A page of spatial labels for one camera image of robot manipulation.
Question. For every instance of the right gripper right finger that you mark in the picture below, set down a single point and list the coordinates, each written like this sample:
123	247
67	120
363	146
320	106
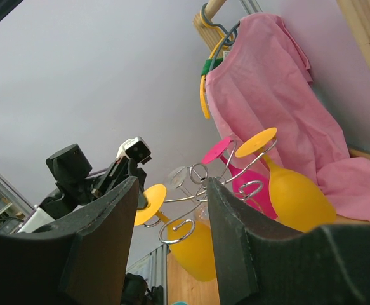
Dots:
260	261

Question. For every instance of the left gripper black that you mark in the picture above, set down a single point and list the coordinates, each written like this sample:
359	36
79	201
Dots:
116	173

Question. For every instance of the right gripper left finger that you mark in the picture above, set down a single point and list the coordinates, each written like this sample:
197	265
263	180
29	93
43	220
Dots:
80	258

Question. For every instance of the clear wine glass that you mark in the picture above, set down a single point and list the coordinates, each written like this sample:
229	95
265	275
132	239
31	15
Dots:
176	180

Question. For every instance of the yellow wine glass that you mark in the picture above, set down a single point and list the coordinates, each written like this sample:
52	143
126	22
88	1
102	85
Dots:
189	240
298	202

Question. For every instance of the yellow wine glass back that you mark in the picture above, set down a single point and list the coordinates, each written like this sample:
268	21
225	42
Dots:
298	202

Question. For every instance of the pink plastic wine glass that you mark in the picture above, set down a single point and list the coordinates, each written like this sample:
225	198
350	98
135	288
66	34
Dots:
259	201

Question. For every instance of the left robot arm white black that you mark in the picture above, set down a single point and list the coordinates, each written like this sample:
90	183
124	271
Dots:
77	185

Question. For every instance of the chrome wine glass rack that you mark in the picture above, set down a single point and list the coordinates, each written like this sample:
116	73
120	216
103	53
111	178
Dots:
201	195

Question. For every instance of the yellow clothes hanger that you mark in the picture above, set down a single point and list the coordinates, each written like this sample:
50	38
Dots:
217	41

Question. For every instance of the green garment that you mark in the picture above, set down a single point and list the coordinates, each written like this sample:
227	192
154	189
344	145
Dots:
211	66

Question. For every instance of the pink shirt on hanger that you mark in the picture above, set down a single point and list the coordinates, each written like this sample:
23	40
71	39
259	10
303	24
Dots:
265	82

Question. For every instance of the grey blue clothes hanger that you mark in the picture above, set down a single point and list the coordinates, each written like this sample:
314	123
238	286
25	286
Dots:
208	11

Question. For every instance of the wooden clothes stand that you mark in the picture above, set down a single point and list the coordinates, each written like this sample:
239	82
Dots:
345	63

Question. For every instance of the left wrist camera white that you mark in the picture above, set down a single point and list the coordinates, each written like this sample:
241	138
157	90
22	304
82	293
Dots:
135	149

